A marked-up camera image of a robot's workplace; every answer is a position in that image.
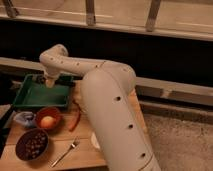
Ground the black handled brush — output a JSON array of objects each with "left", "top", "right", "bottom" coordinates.
[{"left": 36, "top": 75, "right": 46, "bottom": 84}]

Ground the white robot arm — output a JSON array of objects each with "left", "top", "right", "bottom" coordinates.
[{"left": 39, "top": 44, "right": 161, "bottom": 171}]

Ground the green plastic tray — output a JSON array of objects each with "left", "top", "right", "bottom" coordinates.
[{"left": 13, "top": 74, "right": 74, "bottom": 109}]

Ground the orange bowl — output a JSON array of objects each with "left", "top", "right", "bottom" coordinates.
[{"left": 35, "top": 107, "right": 61, "bottom": 130}]

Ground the yellow round fruit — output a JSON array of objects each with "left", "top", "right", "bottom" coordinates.
[{"left": 40, "top": 116, "right": 55, "bottom": 129}]

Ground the blue crumpled cloth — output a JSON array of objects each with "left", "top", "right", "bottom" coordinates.
[{"left": 13, "top": 111, "right": 35, "bottom": 128}]

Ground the red chili pepper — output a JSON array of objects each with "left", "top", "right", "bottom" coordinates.
[{"left": 68, "top": 111, "right": 81, "bottom": 132}]

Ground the silver metal fork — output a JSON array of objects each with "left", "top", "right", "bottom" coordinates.
[{"left": 51, "top": 138, "right": 80, "bottom": 168}]

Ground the dark bowl with nuts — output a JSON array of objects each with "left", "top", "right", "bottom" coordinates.
[{"left": 15, "top": 129, "right": 49, "bottom": 161}]

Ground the white plastic cup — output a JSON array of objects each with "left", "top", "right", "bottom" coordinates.
[{"left": 91, "top": 132, "right": 100, "bottom": 150}]

